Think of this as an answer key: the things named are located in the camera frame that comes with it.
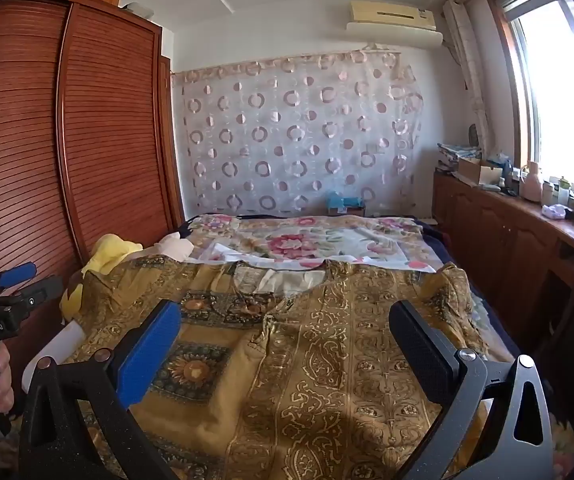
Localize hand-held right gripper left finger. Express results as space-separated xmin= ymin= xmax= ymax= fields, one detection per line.
xmin=19 ymin=300 xmax=182 ymax=480

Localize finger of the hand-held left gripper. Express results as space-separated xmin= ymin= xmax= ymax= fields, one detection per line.
xmin=0 ymin=261 xmax=38 ymax=303
xmin=0 ymin=276 xmax=64 ymax=311

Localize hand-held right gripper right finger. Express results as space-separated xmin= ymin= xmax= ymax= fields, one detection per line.
xmin=388 ymin=300 xmax=555 ymax=480

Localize golden patterned garment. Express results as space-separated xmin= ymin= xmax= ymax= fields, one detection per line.
xmin=64 ymin=255 xmax=518 ymax=480

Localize yellow plush toy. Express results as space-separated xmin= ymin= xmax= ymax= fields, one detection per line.
xmin=62 ymin=234 xmax=144 ymax=321

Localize beige pillow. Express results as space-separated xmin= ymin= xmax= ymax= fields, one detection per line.
xmin=154 ymin=232 xmax=195 ymax=263

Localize brown slatted wooden wardrobe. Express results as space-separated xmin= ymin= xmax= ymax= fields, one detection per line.
xmin=0 ymin=0 xmax=185 ymax=411

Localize low wooden cabinet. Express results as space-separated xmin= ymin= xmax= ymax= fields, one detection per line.
xmin=432 ymin=167 xmax=574 ymax=411

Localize floral bed sheet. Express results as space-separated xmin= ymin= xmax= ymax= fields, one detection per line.
xmin=184 ymin=214 xmax=448 ymax=275

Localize cardboard box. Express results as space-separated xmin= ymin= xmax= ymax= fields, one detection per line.
xmin=459 ymin=157 xmax=505 ymax=187

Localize stack of papers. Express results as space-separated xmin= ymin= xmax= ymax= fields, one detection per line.
xmin=437 ymin=142 xmax=482 ymax=167

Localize sheer circle-patterned curtain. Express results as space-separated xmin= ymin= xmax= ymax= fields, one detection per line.
xmin=172 ymin=50 xmax=425 ymax=218

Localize bundled pale window curtain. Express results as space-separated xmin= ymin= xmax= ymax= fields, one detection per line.
xmin=442 ymin=0 xmax=498 ymax=161

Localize wooden framed window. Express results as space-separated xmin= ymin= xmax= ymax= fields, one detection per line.
xmin=487 ymin=0 xmax=574 ymax=201

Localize wall air conditioner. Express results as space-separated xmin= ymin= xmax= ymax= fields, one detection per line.
xmin=346 ymin=0 xmax=444 ymax=51

